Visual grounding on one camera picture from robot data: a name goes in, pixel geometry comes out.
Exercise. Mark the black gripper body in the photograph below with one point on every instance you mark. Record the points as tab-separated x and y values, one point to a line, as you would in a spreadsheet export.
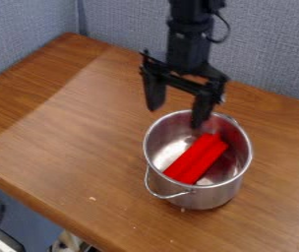
202	79

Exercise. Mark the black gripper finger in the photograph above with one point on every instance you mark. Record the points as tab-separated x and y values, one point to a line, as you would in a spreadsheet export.
156	90
202	108

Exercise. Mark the red block object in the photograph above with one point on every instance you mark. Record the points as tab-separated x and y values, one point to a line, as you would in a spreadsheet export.
197	159

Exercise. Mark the stainless steel pot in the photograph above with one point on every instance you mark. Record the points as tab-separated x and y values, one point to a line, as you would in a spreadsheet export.
168	139

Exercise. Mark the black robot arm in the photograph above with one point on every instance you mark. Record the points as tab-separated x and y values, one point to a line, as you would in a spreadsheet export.
196	27

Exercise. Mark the white object under table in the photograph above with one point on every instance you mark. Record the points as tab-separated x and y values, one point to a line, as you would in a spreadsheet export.
70	243

